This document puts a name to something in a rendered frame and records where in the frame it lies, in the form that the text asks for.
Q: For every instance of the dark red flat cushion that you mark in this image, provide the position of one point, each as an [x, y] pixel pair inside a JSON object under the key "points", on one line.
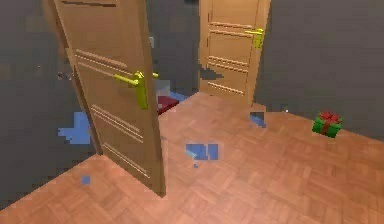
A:
{"points": [[165, 104]]}

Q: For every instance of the closed light wooden door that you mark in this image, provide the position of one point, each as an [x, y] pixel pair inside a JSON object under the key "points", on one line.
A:
{"points": [[230, 50]]}

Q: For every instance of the open light wooden door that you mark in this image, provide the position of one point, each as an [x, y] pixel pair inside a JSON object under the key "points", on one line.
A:
{"points": [[110, 96]]}

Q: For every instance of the green gift box red ribbon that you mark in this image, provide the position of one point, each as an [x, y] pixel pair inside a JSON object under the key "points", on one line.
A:
{"points": [[326, 124]]}

